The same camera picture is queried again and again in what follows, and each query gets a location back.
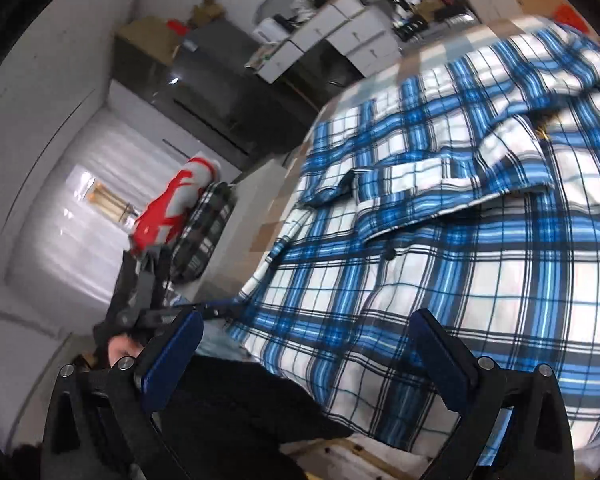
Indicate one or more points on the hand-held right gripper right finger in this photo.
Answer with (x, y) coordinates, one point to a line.
(442, 360)

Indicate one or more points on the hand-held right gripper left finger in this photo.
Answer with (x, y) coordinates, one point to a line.
(167, 360)

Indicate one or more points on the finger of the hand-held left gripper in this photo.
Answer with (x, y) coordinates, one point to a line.
(205, 310)

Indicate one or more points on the blue white plaid shirt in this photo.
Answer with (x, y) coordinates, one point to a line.
(455, 260)

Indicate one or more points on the person's left hand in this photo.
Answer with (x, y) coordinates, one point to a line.
(122, 350)

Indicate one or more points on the red white garment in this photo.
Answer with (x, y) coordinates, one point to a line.
(165, 210)

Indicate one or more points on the black white plaid cloth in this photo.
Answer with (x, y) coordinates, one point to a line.
(205, 230)

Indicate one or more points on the person's black clothing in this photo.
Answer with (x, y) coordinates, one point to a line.
(240, 410)

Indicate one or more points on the grey refrigerator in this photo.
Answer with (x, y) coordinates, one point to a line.
(205, 75)

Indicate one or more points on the flat cardboard sheet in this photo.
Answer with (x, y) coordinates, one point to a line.
(147, 37)

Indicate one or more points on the open cardboard box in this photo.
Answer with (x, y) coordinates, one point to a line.
(204, 10)

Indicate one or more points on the white electric kettle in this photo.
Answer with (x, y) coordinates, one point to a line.
(269, 30)

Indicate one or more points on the checkered bed blanket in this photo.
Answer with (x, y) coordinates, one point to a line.
(430, 55)

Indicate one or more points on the white desk with drawers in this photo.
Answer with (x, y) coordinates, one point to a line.
(340, 25)

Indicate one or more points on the red bag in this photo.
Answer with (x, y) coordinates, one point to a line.
(565, 11)

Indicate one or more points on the wooden bed frame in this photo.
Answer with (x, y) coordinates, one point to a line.
(340, 452)

